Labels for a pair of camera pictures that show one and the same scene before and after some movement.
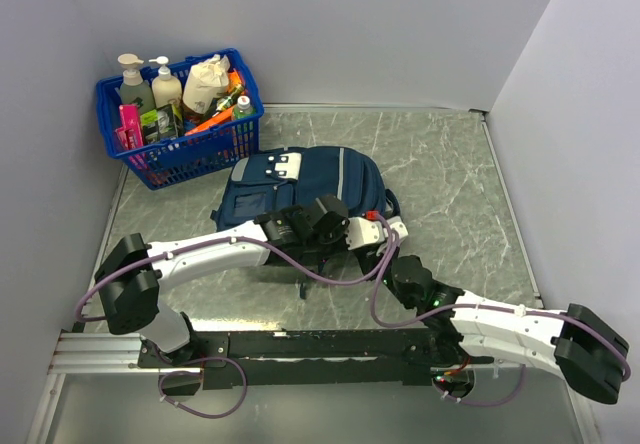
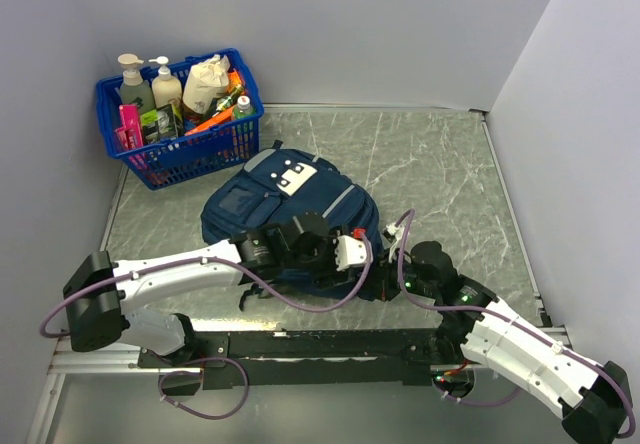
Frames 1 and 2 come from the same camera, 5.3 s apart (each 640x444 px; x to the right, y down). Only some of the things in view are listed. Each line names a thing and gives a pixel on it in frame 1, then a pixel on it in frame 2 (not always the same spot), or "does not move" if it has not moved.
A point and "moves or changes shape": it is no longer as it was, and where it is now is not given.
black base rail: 315,356 does not move
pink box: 130,135 does not move
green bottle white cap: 243,107 does not move
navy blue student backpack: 276,180 moves or changes shape
